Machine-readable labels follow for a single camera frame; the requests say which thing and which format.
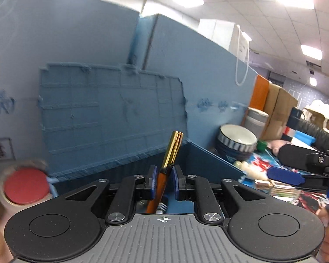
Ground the orange gold pen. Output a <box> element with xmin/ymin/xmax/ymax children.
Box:
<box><xmin>147</xmin><ymin>131</ymin><xmax>184</xmax><ymax>214</ymax></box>

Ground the pink round cushion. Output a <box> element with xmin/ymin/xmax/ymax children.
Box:
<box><xmin>267</xmin><ymin>140</ymin><xmax>291</xmax><ymax>156</ymax></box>

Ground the blue white foam block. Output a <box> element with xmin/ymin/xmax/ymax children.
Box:
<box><xmin>293</xmin><ymin>131</ymin><xmax>316</xmax><ymax>146</ymax></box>

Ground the black leather chair back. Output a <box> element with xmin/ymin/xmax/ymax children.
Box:
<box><xmin>297</xmin><ymin>119</ymin><xmax>329</xmax><ymax>152</ymax></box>

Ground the grey blue marker pen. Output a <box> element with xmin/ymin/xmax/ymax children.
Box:
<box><xmin>156</xmin><ymin>195</ymin><xmax>169</xmax><ymax>214</ymax></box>

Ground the green bottle cap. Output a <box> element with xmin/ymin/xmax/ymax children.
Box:
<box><xmin>256</xmin><ymin>140</ymin><xmax>267</xmax><ymax>152</ymax></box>

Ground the cream plastic bottle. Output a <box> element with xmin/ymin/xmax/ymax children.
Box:
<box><xmin>233</xmin><ymin>161</ymin><xmax>268</xmax><ymax>181</ymax></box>

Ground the dark blue thermos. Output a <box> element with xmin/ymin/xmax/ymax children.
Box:
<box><xmin>281</xmin><ymin>107</ymin><xmax>303</xmax><ymax>142</ymax></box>

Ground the grey white cup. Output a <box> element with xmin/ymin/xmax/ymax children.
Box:
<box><xmin>244</xmin><ymin>107</ymin><xmax>269</xmax><ymax>139</ymax></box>

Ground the brown cardboard box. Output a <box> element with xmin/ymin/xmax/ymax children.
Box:
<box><xmin>261</xmin><ymin>83</ymin><xmax>298</xmax><ymax>141</ymax></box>

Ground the striped ceramic bowl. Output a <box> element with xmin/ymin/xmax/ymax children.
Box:
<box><xmin>215</xmin><ymin>124</ymin><xmax>258</xmax><ymax>163</ymax></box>

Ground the orange board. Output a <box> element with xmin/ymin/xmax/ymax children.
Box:
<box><xmin>249</xmin><ymin>75</ymin><xmax>269</xmax><ymax>110</ymax></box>

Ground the dark blue storage box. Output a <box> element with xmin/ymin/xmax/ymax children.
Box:
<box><xmin>38</xmin><ymin>62</ymin><xmax>245</xmax><ymax>214</ymax></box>

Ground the tape roll red core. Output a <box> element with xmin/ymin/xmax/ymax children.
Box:
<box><xmin>0</xmin><ymin>159</ymin><xmax>53</xmax><ymax>215</ymax></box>

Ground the white paper bag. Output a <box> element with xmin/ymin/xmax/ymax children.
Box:
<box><xmin>198</xmin><ymin>18</ymin><xmax>253</xmax><ymax>87</ymax></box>

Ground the light blue foam board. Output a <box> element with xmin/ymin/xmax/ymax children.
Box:
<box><xmin>0</xmin><ymin>0</ymin><xmax>257</xmax><ymax>183</ymax></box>

